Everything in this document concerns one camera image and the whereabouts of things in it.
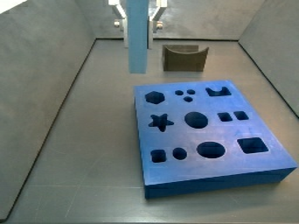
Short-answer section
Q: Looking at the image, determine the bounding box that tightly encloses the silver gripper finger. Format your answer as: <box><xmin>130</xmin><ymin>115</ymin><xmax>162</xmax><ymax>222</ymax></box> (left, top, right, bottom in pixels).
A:
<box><xmin>109</xmin><ymin>0</ymin><xmax>129</xmax><ymax>47</ymax></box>
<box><xmin>147</xmin><ymin>0</ymin><xmax>167</xmax><ymax>48</ymax></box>

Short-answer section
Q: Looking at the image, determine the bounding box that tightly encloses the blue foam shape board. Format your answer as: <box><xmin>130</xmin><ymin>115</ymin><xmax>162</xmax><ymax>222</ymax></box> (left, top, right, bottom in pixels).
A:
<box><xmin>134</xmin><ymin>80</ymin><xmax>297</xmax><ymax>199</ymax></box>

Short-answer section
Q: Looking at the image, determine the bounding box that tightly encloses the black curved holder stand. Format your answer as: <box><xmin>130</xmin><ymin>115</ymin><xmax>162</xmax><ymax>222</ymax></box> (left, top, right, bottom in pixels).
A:
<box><xmin>163</xmin><ymin>45</ymin><xmax>210</xmax><ymax>72</ymax></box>

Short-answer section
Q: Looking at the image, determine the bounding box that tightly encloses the light blue rectangular block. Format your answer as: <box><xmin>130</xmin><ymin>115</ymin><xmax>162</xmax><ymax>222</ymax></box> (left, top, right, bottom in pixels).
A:
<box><xmin>126</xmin><ymin>0</ymin><xmax>149</xmax><ymax>74</ymax></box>

